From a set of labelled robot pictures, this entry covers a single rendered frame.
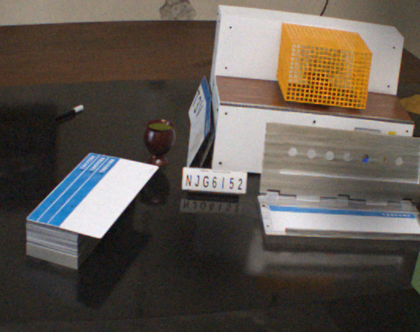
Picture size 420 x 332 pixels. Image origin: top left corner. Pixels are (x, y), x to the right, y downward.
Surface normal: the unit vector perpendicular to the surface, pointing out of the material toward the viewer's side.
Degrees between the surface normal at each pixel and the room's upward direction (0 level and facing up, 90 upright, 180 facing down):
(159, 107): 0
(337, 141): 79
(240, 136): 90
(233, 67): 90
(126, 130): 0
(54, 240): 90
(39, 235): 90
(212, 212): 0
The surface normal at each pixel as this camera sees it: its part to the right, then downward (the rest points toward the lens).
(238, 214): 0.10, -0.91
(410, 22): 0.30, 0.43
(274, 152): 0.07, 0.24
